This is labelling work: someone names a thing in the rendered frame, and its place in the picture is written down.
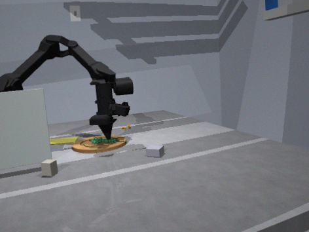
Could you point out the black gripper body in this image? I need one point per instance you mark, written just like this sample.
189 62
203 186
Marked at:
102 117

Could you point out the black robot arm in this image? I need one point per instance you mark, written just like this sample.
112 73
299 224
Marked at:
102 76

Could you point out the small beige cube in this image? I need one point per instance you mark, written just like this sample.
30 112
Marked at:
49 167

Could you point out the round wooden bead board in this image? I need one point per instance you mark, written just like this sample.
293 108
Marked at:
86 145

